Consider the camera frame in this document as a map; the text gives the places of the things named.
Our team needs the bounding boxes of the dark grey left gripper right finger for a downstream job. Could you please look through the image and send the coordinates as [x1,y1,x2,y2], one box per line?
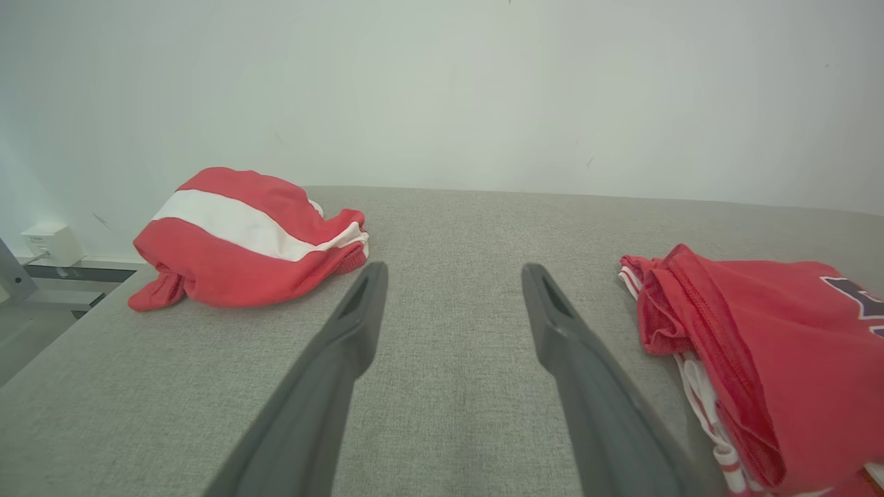
[521,263,727,497]

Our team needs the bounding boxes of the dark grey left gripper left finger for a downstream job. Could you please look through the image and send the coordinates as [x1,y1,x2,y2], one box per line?
[206,262,390,497]

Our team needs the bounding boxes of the red shorts with white stripe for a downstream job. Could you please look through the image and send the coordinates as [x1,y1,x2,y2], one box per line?
[128,166,370,313]

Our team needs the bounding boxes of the red white basketball jersey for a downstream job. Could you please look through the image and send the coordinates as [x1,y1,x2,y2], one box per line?
[618,244,884,497]

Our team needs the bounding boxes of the white wall baseboard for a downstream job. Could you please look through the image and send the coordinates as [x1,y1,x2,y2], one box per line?
[26,256,150,284]

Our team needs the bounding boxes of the white wall power adapter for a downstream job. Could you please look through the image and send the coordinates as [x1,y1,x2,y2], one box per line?
[20,222,86,269]

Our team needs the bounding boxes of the grey metal frame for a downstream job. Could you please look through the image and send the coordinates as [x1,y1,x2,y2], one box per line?
[0,237,106,313]

